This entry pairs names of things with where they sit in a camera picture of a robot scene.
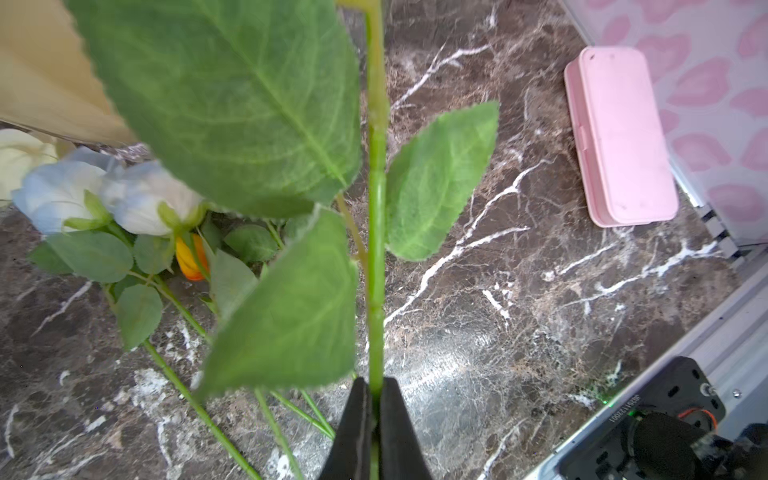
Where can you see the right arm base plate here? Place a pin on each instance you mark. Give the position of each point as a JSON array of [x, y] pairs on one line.
[[680, 390]]

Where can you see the cream rose left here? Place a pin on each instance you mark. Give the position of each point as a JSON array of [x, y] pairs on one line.
[[22, 152]]

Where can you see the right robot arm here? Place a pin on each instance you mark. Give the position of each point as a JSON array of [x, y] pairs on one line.
[[665, 447]]

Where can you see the white rose middle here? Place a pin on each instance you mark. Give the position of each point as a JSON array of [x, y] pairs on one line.
[[147, 201]]

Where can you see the pink pencil case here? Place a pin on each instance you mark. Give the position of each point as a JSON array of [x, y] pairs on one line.
[[620, 145]]

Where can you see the pale blue rose left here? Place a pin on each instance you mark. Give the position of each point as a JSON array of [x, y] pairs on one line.
[[80, 237]]

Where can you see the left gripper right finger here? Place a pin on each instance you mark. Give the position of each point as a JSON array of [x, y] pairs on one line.
[[400, 453]]

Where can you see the yellow flared vase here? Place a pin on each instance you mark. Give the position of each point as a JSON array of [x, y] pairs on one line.
[[47, 83]]

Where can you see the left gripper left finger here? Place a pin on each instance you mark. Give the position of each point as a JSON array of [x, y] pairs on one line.
[[350, 455]]

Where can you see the orange tulip bud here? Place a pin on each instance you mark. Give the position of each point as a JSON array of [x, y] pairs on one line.
[[192, 262]]

